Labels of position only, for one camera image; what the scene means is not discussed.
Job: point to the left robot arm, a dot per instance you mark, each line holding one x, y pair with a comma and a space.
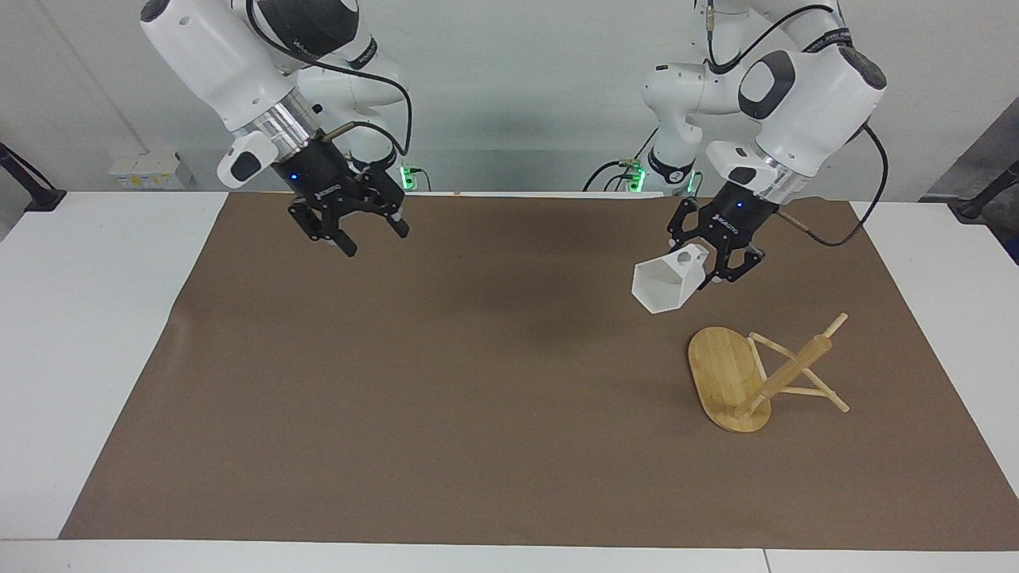
820, 103

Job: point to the black stand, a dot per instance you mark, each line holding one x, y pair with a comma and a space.
32, 187
987, 191

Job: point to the white electrical box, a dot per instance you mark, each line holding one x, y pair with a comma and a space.
147, 171

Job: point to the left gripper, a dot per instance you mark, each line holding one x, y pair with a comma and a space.
739, 219

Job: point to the white cup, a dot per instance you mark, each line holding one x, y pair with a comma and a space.
661, 286

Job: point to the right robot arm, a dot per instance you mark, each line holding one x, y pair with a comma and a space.
215, 64

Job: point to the wooden cup rack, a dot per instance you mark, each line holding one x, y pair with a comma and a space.
728, 374

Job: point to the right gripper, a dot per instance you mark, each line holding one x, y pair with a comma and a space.
318, 179

